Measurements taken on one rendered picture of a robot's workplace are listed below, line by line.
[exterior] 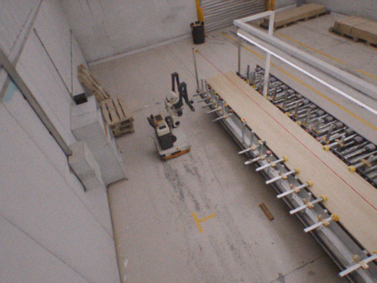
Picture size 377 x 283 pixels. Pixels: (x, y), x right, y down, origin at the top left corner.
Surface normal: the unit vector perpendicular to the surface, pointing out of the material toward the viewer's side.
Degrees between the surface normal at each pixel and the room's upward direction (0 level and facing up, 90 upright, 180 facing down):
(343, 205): 0
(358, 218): 0
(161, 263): 0
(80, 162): 90
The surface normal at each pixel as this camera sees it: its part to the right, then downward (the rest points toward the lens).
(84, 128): 0.36, 0.61
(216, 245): -0.14, -0.72
